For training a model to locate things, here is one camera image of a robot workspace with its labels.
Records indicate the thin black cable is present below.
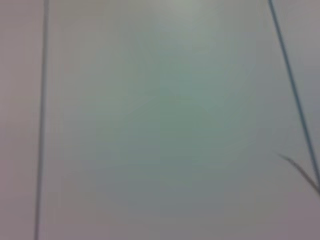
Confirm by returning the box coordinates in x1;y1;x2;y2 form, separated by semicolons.
276;152;320;195

